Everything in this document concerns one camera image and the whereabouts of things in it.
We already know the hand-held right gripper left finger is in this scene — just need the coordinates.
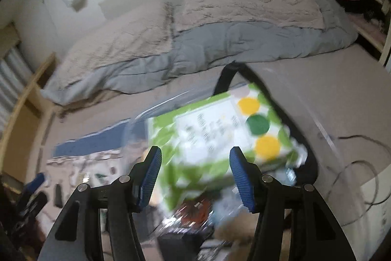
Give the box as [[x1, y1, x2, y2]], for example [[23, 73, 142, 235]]
[[38, 145, 162, 261]]

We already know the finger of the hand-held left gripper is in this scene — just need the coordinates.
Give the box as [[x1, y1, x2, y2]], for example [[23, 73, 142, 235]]
[[17, 192, 49, 220], [21, 172, 46, 196]]

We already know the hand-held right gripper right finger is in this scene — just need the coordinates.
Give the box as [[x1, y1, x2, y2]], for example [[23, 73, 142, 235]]
[[229, 146, 356, 261]]

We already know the clear plastic box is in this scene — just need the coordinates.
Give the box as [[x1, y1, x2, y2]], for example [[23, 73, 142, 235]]
[[120, 78, 339, 261]]

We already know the green dotted tissue pack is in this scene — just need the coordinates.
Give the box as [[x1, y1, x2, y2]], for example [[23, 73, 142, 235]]
[[147, 82, 306, 213]]

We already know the printed blanket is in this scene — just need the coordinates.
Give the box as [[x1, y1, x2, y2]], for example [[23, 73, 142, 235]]
[[46, 120, 147, 261]]

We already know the black box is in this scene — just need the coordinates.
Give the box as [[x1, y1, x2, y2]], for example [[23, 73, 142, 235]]
[[159, 232, 204, 261]]

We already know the beige fleece blanket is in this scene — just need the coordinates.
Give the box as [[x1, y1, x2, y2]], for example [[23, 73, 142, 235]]
[[58, 89, 124, 116]]

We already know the white slatted panel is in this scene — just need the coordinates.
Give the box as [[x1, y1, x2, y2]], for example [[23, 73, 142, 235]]
[[0, 45, 31, 127]]

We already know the grey duvet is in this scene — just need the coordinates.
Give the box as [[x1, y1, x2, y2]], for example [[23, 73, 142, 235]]
[[41, 0, 358, 105]]

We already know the beige textured pillow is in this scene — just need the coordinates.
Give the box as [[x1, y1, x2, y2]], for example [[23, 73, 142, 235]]
[[56, 1, 175, 87], [174, 0, 326, 34]]

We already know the dark clothes pile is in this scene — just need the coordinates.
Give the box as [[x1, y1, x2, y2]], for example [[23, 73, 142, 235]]
[[344, 0, 391, 34]]

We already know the thin cable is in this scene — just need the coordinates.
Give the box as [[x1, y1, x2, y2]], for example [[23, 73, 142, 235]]
[[315, 134, 391, 228]]

